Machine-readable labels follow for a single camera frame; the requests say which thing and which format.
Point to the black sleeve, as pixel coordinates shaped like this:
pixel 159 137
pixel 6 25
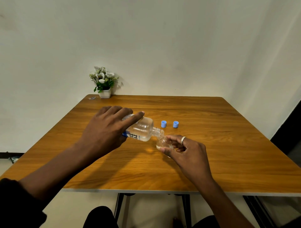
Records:
pixel 18 206

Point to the person's left hand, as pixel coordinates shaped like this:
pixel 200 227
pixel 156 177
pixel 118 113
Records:
pixel 103 133

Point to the person's right hand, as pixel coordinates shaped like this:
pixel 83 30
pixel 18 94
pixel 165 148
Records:
pixel 192 157

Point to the white flowers in white pot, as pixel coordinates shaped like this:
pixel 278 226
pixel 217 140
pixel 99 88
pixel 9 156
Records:
pixel 104 82

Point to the small clear glass bottle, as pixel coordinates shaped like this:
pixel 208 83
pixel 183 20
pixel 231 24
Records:
pixel 161 142

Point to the person's leg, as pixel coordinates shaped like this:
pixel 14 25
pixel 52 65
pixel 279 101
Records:
pixel 207 223
pixel 98 218

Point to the small object on floor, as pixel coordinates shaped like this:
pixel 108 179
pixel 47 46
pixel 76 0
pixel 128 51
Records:
pixel 14 159

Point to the person's left leg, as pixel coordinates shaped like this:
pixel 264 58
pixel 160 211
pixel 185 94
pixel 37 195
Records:
pixel 98 218

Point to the person's left forearm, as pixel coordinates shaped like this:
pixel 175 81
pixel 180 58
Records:
pixel 56 169

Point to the black metal table leg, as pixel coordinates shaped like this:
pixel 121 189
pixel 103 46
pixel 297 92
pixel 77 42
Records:
pixel 187 211
pixel 258 211
pixel 118 206

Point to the person's left middle finger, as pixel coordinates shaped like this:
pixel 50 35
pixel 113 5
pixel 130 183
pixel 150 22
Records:
pixel 123 112

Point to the person's right thumb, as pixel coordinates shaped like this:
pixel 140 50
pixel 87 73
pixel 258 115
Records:
pixel 168 151

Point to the person's left thumb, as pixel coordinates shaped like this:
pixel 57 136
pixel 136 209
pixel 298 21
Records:
pixel 122 140

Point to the person's right forearm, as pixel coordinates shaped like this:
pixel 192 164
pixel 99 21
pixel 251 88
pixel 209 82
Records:
pixel 221 204

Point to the clear plastic bottle with label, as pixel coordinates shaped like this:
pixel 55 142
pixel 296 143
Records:
pixel 143 129

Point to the person's left little finger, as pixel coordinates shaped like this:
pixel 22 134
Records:
pixel 103 110

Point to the person's right leg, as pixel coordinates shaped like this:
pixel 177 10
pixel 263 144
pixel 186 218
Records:
pixel 207 223

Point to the blue bottle cap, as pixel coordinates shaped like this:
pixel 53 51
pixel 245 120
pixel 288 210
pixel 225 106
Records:
pixel 176 124
pixel 164 124

